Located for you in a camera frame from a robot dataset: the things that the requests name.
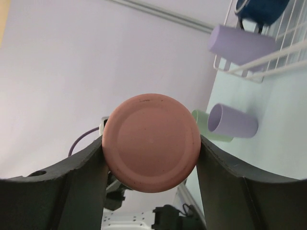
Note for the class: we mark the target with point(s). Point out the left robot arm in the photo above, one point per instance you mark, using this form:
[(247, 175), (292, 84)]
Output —
[(136, 212)]

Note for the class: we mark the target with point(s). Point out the pink cup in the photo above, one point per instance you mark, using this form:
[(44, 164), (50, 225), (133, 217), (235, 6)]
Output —
[(151, 143)]

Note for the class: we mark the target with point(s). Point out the white wire dish rack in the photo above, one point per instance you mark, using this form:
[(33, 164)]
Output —
[(290, 34)]

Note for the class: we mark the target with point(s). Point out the large purple cup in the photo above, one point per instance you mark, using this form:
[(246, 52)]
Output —
[(239, 46)]

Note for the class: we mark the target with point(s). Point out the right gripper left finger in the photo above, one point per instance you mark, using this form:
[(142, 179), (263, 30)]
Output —
[(68, 195)]

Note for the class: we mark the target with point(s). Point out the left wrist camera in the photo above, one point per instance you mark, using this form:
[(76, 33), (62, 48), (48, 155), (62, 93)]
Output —
[(103, 124)]

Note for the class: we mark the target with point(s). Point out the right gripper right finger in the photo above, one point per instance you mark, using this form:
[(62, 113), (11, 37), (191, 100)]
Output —
[(239, 196)]

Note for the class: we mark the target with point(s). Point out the small purple cup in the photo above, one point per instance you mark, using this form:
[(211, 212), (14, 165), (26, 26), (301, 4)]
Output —
[(228, 121)]

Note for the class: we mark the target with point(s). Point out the dark blue mug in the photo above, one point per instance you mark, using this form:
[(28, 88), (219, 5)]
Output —
[(261, 12)]

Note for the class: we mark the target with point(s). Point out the green cup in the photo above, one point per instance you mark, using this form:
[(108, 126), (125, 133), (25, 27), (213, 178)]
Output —
[(201, 118)]

